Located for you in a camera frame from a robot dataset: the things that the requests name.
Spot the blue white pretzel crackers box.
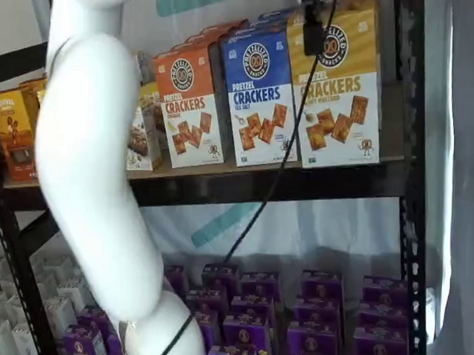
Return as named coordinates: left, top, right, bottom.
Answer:
left=233, top=14, right=293, bottom=33
left=214, top=23, right=304, bottom=170
left=258, top=5, right=297, bottom=23

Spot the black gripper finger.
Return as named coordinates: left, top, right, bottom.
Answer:
left=301, top=4, right=326, bottom=58

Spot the black cable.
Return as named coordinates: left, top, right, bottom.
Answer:
left=156, top=0, right=338, bottom=355

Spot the orange white pretzel crackers box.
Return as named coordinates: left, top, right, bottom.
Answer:
left=200, top=17, right=248, bottom=34
left=184, top=26, right=236, bottom=46
left=148, top=41, right=230, bottom=171
left=170, top=35, right=223, bottom=55

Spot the black metal shelf rack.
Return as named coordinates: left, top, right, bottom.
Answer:
left=0, top=0, right=442, bottom=355

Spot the orange brown snack box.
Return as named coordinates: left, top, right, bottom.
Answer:
left=0, top=88, right=43, bottom=181
left=16, top=75, right=49, bottom=113

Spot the yellow white pretzel crackers box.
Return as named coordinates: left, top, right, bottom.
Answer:
left=281, top=5, right=386, bottom=166

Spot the white brownie mix box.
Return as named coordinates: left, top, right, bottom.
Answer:
left=137, top=80, right=167, bottom=171
left=125, top=103, right=158, bottom=172

